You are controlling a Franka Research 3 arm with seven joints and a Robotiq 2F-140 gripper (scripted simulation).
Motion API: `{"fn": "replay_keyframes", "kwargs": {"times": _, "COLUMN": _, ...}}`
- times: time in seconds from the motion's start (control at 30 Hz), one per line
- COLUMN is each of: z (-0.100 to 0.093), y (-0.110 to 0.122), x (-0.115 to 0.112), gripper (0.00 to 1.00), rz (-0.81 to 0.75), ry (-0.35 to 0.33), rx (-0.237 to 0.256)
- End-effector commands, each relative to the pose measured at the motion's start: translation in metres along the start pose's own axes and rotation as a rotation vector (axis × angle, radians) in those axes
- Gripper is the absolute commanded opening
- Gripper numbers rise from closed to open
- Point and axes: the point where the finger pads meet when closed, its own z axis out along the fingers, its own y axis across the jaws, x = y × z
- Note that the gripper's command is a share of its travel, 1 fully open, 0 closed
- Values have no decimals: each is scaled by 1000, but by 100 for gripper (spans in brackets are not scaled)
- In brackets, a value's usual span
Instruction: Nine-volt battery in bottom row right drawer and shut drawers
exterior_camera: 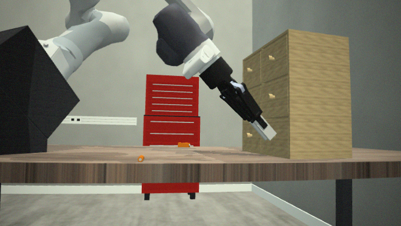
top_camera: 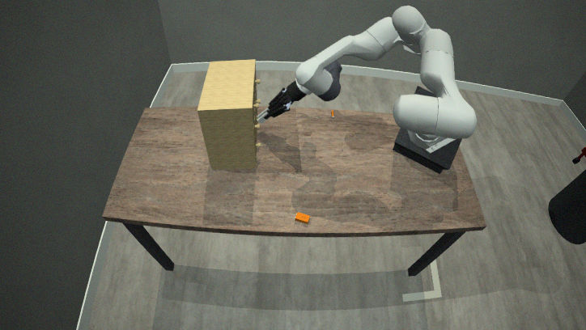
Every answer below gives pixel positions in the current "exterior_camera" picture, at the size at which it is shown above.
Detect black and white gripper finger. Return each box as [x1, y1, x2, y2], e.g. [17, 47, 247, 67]
[219, 90, 267, 140]
[224, 81, 276, 141]

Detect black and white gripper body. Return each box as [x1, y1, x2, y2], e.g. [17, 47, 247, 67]
[199, 57, 238, 98]

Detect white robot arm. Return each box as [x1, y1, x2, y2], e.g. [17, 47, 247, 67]
[39, 0, 220, 81]

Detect wooden drawer front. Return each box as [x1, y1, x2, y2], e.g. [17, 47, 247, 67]
[263, 75, 289, 116]
[243, 121, 261, 152]
[263, 35, 288, 81]
[248, 85, 261, 108]
[244, 52, 261, 87]
[263, 118, 289, 156]

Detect light brown wooden chest of drawers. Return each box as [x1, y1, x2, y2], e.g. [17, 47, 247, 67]
[242, 29, 352, 160]

